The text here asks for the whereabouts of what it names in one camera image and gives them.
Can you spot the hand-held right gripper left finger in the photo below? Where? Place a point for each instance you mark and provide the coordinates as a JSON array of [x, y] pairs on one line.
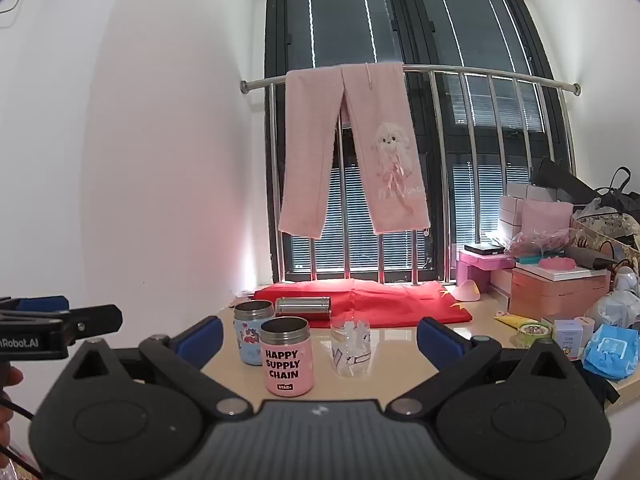
[[199, 341]]

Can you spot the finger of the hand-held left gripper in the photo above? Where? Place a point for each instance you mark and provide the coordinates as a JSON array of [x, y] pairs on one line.
[[45, 303], [100, 318]]

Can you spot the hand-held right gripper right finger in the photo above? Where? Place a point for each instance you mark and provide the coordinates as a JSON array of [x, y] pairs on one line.
[[439, 341]]

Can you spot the plain steel cup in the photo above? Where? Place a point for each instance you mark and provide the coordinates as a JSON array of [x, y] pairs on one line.
[[302, 307]]

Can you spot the blue cartoon steel cup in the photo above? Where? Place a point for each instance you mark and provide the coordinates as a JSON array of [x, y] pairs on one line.
[[247, 342]]

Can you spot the clear glass cup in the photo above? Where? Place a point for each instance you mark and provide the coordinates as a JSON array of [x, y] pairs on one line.
[[350, 355]]

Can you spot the pink steel cup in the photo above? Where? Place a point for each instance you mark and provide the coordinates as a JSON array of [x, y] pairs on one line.
[[287, 365]]

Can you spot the person's left hand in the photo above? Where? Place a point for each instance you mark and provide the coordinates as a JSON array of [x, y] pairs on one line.
[[9, 376]]

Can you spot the pale pink curved object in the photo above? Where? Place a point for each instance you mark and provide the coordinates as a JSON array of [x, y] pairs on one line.
[[465, 292]]

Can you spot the red cloth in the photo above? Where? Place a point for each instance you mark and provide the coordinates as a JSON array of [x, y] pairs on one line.
[[390, 305]]

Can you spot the yellow tube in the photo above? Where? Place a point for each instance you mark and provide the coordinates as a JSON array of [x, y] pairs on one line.
[[512, 320]]

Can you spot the green tape roll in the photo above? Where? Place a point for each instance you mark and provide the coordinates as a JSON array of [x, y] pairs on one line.
[[535, 335]]

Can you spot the flat black box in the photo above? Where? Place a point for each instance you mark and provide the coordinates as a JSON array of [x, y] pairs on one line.
[[482, 248]]

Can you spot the large peach storage box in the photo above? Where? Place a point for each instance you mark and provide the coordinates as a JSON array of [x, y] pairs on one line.
[[555, 296]]

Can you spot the small white box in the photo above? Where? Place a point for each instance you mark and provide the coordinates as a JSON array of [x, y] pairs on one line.
[[567, 340]]

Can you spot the clear plastic wrap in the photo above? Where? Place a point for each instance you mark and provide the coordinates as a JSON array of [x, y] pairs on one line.
[[535, 241]]

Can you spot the pink sponge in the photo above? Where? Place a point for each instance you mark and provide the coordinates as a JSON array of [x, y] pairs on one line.
[[556, 263]]

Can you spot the stack of white boxes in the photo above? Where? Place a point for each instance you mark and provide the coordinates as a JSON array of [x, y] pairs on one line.
[[510, 210]]

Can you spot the black cloth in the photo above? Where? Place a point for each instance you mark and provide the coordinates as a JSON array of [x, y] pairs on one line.
[[600, 385]]

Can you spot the blue wipes packet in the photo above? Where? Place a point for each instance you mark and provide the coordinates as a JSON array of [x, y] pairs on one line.
[[610, 352]]

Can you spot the black cylindrical tool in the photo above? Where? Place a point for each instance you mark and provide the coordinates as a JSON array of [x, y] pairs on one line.
[[590, 256]]

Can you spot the white plastic bag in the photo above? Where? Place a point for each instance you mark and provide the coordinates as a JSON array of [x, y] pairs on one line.
[[617, 310]]

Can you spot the white round device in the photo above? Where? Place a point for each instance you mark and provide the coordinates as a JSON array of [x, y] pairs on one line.
[[627, 281]]

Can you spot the floral tote bag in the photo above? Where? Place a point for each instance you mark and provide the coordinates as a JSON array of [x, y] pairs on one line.
[[607, 230]]

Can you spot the black bag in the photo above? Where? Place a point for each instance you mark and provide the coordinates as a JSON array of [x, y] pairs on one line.
[[560, 177]]

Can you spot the pink pants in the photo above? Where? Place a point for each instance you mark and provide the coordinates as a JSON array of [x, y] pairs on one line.
[[305, 160]]

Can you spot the black handbag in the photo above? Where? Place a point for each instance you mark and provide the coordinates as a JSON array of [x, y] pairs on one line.
[[622, 192]]

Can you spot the metal window railing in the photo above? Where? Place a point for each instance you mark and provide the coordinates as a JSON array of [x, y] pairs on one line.
[[450, 71]]

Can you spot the black window frame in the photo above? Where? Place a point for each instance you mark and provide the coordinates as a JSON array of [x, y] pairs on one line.
[[405, 35]]

